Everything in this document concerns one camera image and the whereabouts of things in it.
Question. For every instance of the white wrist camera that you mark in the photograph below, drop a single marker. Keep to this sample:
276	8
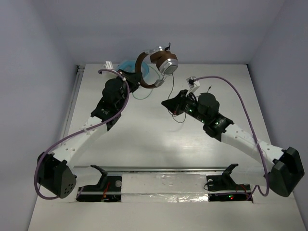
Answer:
193	84
108	65

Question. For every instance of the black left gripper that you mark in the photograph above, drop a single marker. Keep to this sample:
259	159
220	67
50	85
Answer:
132	77

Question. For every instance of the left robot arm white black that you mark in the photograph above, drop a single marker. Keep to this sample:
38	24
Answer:
54	170

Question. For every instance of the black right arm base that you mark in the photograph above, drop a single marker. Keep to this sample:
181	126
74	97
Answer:
222	188

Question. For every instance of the aluminium table frame rail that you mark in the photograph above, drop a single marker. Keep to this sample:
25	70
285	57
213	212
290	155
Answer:
69	115

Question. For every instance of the brown silver headphones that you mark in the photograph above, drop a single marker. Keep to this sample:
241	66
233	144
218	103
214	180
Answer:
166	62

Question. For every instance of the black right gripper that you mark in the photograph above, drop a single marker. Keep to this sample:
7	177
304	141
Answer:
176	103

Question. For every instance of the blue headphones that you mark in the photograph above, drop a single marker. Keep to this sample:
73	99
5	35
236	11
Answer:
135	67

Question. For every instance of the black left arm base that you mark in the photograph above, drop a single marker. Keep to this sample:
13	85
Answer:
107	189

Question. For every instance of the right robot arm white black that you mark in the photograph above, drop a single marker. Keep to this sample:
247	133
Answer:
284	166

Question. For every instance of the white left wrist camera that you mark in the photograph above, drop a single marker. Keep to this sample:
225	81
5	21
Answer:
108	65

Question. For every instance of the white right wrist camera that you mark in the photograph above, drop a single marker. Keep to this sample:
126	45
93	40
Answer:
193	84

